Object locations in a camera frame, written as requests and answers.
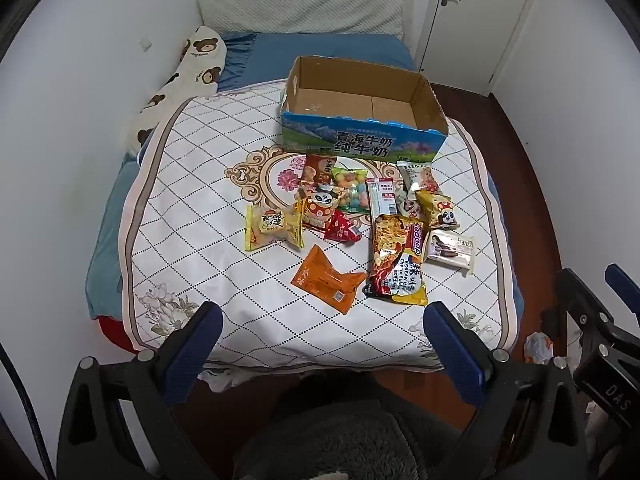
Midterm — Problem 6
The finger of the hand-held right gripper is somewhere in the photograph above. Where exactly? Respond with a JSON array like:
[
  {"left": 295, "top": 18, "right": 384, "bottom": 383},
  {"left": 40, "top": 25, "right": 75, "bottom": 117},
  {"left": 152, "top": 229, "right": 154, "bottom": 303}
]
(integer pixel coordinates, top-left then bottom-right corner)
[
  {"left": 604, "top": 262, "right": 640, "bottom": 342},
  {"left": 542, "top": 267, "right": 618, "bottom": 363}
]

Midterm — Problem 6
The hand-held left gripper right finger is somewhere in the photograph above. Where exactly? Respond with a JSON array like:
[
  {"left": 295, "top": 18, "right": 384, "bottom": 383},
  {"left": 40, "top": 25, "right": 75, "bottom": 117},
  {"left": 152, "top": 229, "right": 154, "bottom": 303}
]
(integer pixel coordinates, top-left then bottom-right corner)
[{"left": 422, "top": 301, "right": 589, "bottom": 480}]

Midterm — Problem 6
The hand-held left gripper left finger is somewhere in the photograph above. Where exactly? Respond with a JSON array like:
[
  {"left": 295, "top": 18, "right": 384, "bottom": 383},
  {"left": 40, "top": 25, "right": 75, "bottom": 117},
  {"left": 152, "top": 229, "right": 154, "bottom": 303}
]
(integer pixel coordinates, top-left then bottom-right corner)
[{"left": 56, "top": 301, "right": 236, "bottom": 480}]

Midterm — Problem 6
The white chocolate wafer packet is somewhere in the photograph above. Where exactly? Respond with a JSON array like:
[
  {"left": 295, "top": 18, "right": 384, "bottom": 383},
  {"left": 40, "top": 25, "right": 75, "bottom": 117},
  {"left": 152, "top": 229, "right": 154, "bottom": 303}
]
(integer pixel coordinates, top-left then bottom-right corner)
[{"left": 423, "top": 228, "right": 476, "bottom": 276}]

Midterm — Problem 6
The instant noodle packet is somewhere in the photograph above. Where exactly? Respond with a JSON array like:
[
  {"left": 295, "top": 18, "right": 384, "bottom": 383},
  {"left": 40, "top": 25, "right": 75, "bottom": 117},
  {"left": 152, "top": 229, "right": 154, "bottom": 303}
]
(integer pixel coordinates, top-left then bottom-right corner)
[{"left": 362, "top": 213, "right": 430, "bottom": 307}]

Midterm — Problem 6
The yellow panda snack packet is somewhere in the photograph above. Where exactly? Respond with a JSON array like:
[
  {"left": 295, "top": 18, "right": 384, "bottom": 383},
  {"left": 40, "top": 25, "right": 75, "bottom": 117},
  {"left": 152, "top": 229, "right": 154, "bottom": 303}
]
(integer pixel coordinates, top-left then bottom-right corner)
[{"left": 414, "top": 189, "right": 460, "bottom": 231}]

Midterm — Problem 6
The small red triangular packet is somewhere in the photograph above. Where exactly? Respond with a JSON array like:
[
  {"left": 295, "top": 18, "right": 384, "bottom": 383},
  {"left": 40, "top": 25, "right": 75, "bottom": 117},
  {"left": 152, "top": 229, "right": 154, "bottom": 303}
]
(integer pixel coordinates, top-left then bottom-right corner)
[{"left": 323, "top": 209, "right": 362, "bottom": 245}]

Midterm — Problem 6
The red grey spicy strip packet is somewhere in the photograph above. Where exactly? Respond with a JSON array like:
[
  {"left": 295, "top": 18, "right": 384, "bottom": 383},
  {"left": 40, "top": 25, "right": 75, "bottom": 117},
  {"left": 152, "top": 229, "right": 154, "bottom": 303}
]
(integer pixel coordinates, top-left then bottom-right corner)
[{"left": 365, "top": 177, "right": 399, "bottom": 221}]

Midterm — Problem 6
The printed cardboard box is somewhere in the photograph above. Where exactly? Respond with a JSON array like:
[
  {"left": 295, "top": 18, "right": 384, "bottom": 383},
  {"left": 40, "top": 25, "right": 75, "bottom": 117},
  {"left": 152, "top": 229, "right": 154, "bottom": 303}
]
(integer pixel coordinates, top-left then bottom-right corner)
[{"left": 280, "top": 56, "right": 449, "bottom": 163}]

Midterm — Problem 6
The crumpled white plastic bag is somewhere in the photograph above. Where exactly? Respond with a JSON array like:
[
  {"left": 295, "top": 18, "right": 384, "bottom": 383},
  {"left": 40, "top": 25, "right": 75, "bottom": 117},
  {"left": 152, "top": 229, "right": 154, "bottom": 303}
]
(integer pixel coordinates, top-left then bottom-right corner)
[{"left": 522, "top": 332, "right": 556, "bottom": 366}]

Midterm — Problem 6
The red cloth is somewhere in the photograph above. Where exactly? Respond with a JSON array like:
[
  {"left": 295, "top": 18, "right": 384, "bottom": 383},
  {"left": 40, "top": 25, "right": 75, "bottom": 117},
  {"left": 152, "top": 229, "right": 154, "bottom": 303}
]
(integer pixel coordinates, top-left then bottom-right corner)
[{"left": 97, "top": 315, "right": 144, "bottom": 356}]

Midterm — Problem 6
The white diamond pattern quilt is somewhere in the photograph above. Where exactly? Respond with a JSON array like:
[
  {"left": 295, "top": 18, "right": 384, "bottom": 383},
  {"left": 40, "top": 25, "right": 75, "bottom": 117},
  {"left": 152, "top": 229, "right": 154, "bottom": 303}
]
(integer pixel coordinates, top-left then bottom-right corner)
[{"left": 120, "top": 80, "right": 519, "bottom": 377}]

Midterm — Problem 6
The grey fleece clothing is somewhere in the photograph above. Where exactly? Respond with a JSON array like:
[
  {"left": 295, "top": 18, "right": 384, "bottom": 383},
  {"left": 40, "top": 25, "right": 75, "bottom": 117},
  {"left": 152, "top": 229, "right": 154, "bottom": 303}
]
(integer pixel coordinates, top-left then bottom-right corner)
[{"left": 232, "top": 372, "right": 481, "bottom": 480}]

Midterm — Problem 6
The white cow pattern packet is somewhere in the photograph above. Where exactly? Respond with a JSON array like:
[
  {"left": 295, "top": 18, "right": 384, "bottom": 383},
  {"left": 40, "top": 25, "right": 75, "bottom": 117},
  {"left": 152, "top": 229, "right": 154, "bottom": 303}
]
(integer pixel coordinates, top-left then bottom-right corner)
[{"left": 394, "top": 189, "right": 422, "bottom": 217}]

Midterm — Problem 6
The white grey cartoon packet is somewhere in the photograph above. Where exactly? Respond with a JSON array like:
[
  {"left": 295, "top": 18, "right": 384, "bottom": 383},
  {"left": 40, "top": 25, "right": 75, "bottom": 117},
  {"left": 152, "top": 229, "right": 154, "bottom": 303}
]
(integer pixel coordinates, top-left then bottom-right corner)
[{"left": 397, "top": 162, "right": 441, "bottom": 197}]

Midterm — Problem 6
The orange panda mushroom packet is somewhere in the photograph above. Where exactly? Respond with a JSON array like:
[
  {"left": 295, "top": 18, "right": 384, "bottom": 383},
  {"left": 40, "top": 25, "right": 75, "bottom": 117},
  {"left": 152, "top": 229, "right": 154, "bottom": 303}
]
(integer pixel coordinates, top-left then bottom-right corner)
[{"left": 298, "top": 184, "right": 347, "bottom": 232}]

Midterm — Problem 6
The green candy ball packet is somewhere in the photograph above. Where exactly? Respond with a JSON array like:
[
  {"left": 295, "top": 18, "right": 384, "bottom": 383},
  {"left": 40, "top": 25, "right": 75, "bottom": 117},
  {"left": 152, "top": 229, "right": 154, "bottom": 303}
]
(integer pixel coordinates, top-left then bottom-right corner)
[{"left": 330, "top": 165, "right": 370, "bottom": 211}]

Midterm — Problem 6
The red orange snack packet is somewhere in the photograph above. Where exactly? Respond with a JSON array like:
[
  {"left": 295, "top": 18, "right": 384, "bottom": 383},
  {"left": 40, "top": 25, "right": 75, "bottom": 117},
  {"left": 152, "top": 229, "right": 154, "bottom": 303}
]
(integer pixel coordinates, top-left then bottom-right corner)
[{"left": 301, "top": 154, "right": 339, "bottom": 189}]

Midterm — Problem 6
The bear print pillow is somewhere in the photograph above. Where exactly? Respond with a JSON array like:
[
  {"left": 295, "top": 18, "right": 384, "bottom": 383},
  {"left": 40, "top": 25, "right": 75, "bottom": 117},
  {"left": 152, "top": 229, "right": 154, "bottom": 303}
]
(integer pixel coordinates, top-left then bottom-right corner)
[{"left": 125, "top": 25, "right": 229, "bottom": 158}]

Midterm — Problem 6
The white door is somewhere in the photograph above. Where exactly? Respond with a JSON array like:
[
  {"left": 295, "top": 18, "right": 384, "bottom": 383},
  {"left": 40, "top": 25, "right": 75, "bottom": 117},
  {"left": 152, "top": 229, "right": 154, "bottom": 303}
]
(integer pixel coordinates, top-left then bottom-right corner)
[{"left": 417, "top": 0, "right": 546, "bottom": 97}]

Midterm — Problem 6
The grey white pillow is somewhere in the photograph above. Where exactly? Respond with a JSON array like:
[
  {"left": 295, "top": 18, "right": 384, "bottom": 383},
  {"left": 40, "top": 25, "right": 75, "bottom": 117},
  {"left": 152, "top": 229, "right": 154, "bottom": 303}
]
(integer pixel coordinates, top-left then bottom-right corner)
[{"left": 196, "top": 0, "right": 416, "bottom": 41}]

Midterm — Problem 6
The black cable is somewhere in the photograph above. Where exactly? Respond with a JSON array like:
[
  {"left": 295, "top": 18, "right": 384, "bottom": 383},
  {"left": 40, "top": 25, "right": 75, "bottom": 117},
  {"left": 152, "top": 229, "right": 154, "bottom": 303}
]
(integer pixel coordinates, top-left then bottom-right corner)
[{"left": 0, "top": 342, "right": 57, "bottom": 480}]

